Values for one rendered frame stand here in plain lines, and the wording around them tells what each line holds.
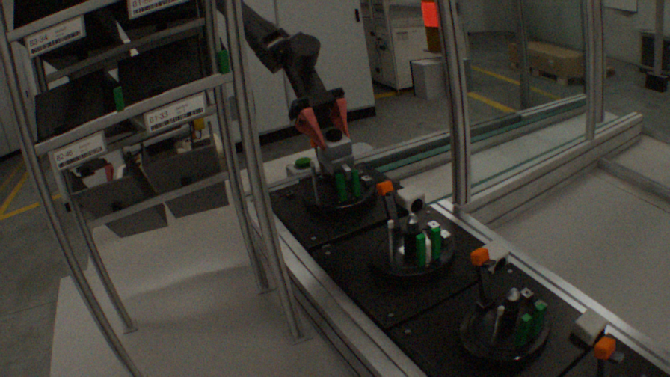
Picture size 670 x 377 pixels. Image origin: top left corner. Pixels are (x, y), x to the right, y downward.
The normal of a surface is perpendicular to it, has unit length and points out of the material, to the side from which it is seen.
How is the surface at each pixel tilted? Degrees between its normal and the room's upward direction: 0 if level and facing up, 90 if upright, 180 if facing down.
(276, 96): 90
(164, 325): 0
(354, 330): 0
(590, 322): 0
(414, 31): 89
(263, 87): 90
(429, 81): 90
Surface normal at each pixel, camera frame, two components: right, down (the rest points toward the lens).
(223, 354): -0.12, -0.89
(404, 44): 0.38, 0.36
